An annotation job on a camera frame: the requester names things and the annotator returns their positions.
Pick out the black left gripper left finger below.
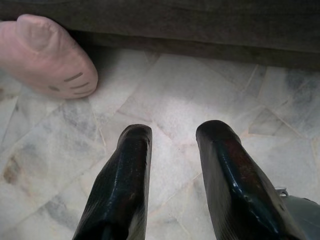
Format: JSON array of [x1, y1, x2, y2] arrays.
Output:
[[71, 123, 154, 240]]

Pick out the brown two-seat fabric sofa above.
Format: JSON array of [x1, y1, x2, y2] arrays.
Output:
[[0, 0, 320, 72]]

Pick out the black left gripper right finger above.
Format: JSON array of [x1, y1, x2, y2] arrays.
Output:
[[195, 119, 309, 240]]

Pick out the black silver robot body legs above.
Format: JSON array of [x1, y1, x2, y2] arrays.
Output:
[[274, 185, 320, 240]]

